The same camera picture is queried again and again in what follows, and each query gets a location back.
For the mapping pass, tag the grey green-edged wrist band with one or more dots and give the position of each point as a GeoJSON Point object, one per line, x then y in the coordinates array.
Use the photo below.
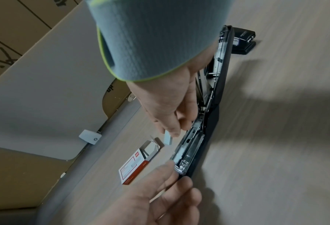
{"type": "Point", "coordinates": [159, 33]}

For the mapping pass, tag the white red staples box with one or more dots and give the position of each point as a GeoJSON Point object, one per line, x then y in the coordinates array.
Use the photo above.
{"type": "Point", "coordinates": [133, 169]}

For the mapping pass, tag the grey desk divider panel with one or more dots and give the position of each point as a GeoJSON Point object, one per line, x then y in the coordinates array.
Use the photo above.
{"type": "Point", "coordinates": [42, 98]}

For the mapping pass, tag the person's left hand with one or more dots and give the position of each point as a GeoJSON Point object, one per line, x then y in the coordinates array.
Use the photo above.
{"type": "Point", "coordinates": [153, 202]}

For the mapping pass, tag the black stapler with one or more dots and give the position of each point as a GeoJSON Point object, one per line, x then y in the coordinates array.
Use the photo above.
{"type": "Point", "coordinates": [209, 131]}
{"type": "Point", "coordinates": [245, 41]}

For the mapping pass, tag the grey staples strip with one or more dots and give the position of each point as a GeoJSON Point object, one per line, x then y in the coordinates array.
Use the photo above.
{"type": "Point", "coordinates": [169, 138]}

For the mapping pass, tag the white panel clamp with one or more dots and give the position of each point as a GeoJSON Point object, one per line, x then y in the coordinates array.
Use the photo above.
{"type": "Point", "coordinates": [90, 136]}

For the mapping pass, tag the person's right hand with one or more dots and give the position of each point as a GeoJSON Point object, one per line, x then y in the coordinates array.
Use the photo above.
{"type": "Point", "coordinates": [167, 98]}

